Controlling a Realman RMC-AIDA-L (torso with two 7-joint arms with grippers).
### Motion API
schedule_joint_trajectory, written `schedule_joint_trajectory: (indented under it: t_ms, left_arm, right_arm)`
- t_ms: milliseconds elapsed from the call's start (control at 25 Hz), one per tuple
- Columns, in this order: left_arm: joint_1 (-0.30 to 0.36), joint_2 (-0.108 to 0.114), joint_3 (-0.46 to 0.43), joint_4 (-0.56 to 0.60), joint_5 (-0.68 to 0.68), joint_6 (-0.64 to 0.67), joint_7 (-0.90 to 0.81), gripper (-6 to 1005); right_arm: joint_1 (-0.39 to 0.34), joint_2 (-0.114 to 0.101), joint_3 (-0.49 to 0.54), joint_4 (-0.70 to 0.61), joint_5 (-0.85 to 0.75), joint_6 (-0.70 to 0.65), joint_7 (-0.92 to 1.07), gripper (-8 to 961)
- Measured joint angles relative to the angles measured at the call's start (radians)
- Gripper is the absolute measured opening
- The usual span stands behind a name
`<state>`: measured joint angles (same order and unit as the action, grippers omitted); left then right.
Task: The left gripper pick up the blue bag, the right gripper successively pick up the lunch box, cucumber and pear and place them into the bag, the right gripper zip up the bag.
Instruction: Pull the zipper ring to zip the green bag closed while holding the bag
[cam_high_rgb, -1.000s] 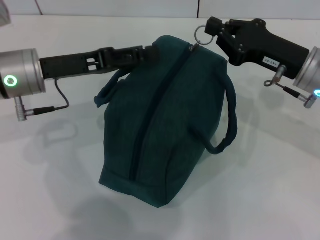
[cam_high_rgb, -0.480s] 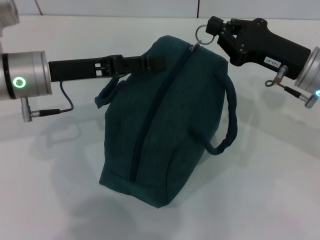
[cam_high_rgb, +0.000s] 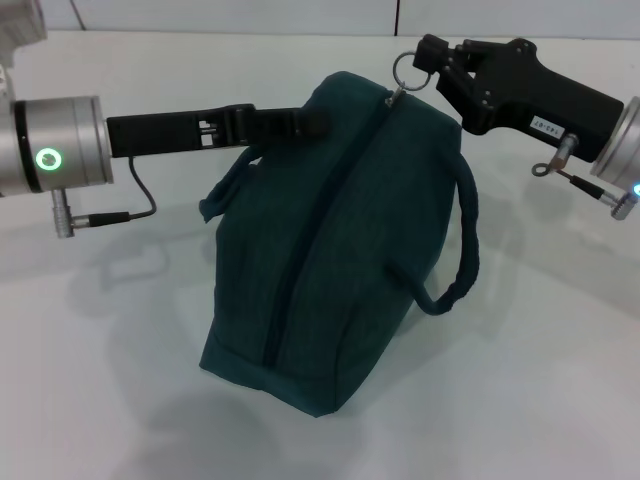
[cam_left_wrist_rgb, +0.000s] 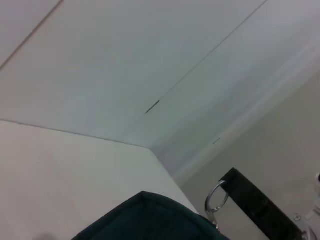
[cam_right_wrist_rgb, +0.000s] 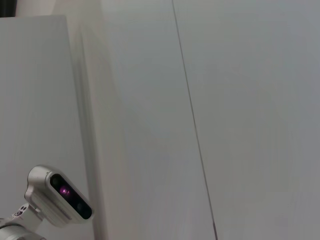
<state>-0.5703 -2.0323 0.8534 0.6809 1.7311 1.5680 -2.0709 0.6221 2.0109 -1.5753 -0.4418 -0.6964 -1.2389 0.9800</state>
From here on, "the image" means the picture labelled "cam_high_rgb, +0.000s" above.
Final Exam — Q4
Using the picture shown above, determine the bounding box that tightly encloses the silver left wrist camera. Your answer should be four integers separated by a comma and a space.
0, 0, 50, 101

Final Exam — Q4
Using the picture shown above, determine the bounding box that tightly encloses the right gripper thin cable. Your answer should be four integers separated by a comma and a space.
531, 133, 640, 220

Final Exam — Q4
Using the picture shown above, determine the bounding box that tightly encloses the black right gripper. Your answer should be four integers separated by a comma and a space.
414, 33, 627, 165

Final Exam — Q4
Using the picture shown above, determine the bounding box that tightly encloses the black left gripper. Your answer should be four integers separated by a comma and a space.
105, 103, 332, 160

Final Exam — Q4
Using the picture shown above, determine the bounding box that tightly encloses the dark blue insulated bag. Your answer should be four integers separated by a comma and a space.
198, 49, 485, 420

